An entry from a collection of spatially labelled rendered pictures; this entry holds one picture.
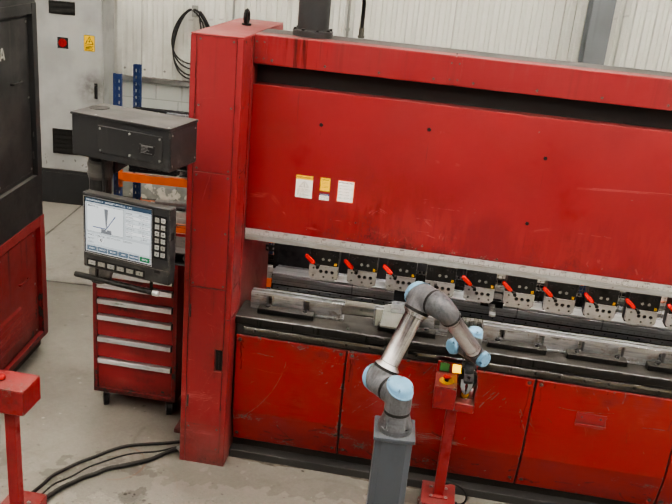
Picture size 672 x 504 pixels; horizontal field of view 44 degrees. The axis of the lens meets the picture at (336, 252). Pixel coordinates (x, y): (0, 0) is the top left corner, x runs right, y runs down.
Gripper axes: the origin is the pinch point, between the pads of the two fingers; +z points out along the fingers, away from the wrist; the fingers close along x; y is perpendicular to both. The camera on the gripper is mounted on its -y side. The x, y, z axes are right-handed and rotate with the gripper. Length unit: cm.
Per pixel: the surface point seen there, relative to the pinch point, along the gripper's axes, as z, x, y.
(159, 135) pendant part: -120, 146, -23
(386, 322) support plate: -26, 43, 12
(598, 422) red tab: 17, -70, 17
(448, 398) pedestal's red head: 0.2, 7.9, -6.5
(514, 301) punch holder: -37, -19, 32
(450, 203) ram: -83, 20, 37
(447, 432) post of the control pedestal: 22.8, 5.5, -3.0
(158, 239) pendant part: -75, 144, -30
